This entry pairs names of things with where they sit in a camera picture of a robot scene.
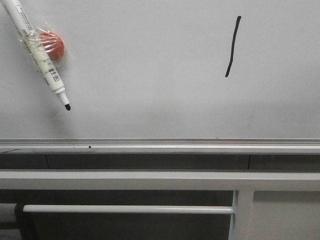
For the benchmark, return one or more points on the red round magnet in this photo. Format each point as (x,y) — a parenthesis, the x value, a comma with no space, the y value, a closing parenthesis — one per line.
(53,45)

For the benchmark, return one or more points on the white whiteboard marker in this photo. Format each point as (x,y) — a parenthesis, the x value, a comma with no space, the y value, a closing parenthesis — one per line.
(40,57)

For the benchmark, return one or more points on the whiteboard with aluminium tray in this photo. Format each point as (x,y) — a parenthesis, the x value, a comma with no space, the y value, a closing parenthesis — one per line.
(149,76)

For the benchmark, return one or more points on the black written stroke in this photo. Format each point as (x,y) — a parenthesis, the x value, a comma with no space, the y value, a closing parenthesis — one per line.
(233,42)

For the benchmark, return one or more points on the white horizontal rod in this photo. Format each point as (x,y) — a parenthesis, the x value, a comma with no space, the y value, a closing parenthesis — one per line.
(138,209)

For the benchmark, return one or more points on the white metal stand frame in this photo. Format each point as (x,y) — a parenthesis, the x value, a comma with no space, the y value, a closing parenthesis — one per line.
(243,184)

